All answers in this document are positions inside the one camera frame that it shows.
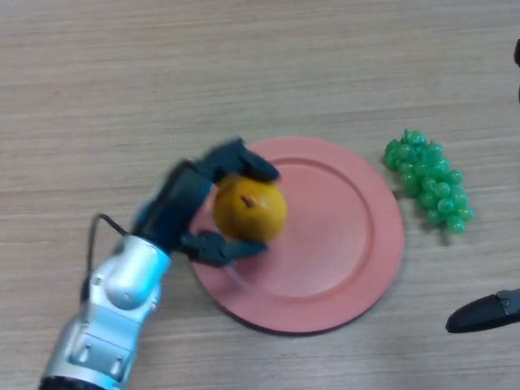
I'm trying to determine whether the green grape bunch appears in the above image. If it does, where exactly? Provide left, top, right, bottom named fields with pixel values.
left=384, top=128, right=475, bottom=236

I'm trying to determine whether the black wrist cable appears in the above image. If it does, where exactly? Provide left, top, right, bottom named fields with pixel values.
left=79, top=213, right=132, bottom=305

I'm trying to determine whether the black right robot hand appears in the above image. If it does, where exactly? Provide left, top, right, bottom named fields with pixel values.
left=445, top=38, right=520, bottom=334

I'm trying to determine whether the pink round plate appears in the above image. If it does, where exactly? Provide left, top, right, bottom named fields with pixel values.
left=189, top=136, right=405, bottom=336

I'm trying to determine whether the yellow pear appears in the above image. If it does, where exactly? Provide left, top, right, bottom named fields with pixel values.
left=213, top=173, right=289, bottom=242

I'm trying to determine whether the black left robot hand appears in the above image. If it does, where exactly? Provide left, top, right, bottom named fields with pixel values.
left=130, top=137, right=281, bottom=269

